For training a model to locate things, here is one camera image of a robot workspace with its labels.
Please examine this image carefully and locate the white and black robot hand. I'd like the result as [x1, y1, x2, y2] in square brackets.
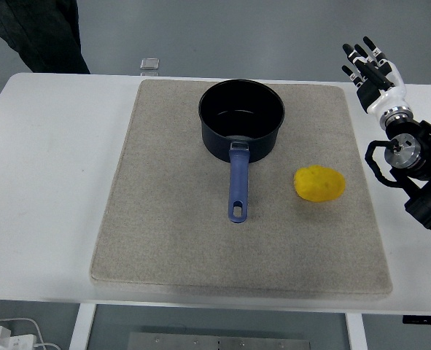
[341, 35, 408, 116]

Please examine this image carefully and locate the yellow potato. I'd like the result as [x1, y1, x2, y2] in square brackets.
[293, 164, 346, 203]

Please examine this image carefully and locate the white table leg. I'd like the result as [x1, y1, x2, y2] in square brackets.
[345, 312, 368, 350]
[69, 303, 98, 350]

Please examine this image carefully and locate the beige fabric mat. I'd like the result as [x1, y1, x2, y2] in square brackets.
[90, 79, 394, 300]

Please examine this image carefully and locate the grey metal plate with screws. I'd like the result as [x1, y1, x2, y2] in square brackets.
[127, 332, 311, 350]

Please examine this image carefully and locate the person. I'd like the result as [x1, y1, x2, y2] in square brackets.
[0, 0, 91, 74]

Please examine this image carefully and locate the white power adapter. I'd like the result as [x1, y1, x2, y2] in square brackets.
[0, 325, 37, 350]

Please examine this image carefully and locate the blue pot with handle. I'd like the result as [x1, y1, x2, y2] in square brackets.
[198, 79, 286, 224]

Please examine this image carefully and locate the white cable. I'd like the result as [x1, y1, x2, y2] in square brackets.
[0, 316, 61, 350]

